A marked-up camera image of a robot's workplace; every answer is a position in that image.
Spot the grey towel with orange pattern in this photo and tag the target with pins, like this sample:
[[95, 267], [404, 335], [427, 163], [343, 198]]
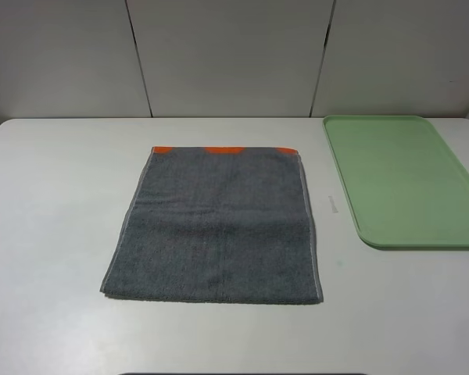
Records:
[[221, 225]]

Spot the light green plastic tray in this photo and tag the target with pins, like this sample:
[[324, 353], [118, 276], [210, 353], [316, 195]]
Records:
[[404, 185]]

